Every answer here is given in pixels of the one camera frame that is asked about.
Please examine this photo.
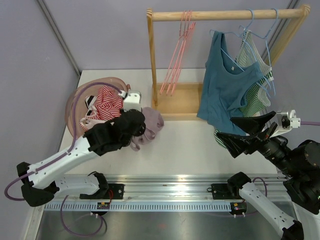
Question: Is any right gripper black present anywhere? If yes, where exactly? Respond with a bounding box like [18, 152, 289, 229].
[217, 110, 300, 176]

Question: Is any mauve pink tank top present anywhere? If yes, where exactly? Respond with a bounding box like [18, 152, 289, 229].
[130, 107, 165, 152]

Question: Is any red white striped tank top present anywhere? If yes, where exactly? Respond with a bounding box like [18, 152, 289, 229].
[79, 85, 123, 131]

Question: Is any black white striped tank top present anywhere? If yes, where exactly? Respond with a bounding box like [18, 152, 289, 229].
[84, 95, 97, 109]

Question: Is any teal blue tank top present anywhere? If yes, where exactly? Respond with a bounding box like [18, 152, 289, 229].
[197, 31, 263, 136]

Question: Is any blue wire hanger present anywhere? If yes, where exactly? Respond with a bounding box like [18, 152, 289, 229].
[221, 8, 257, 72]
[239, 7, 279, 97]

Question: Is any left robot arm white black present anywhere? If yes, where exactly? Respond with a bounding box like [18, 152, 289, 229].
[17, 109, 146, 207]

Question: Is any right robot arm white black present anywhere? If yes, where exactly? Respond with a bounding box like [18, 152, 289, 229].
[216, 111, 320, 240]

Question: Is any green white striped tank top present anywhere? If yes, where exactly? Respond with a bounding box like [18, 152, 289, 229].
[207, 30, 274, 147]

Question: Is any wooden clothes rack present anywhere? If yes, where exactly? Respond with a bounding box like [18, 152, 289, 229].
[146, 4, 311, 121]

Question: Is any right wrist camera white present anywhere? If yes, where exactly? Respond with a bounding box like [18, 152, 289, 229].
[271, 109, 301, 138]

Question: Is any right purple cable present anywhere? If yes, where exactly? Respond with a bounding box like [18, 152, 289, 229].
[207, 121, 320, 217]

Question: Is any purple cable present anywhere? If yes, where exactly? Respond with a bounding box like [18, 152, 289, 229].
[4, 83, 126, 237]
[207, 121, 320, 217]

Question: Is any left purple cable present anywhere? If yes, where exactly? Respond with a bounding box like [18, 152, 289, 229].
[4, 83, 126, 237]

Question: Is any white slotted cable duct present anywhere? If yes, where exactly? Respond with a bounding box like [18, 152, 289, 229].
[44, 201, 231, 212]

